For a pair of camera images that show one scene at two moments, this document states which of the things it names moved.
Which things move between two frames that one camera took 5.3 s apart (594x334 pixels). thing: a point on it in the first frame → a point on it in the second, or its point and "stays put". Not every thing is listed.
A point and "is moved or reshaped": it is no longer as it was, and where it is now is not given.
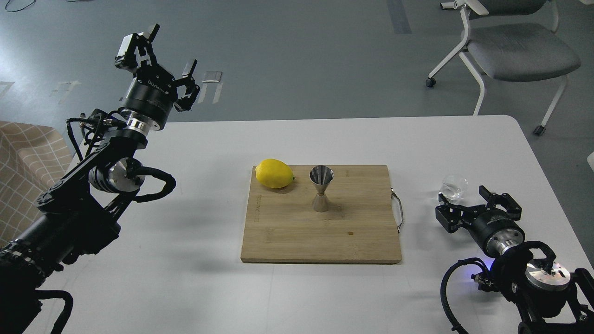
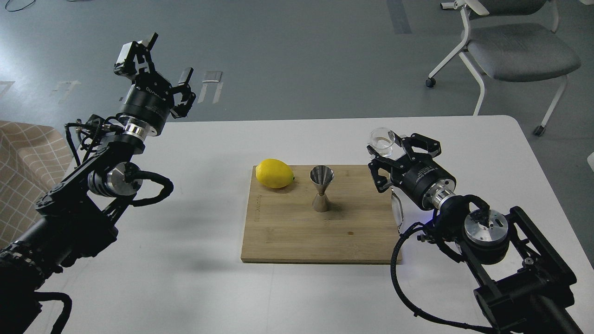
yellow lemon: x=274 y=173 stays put
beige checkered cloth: x=33 y=157 stays put
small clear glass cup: x=453 y=187 is moved or reshaped
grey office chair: x=513 y=41 stays put
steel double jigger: x=321 y=176 stays put
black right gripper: x=496 y=233 → x=423 y=181
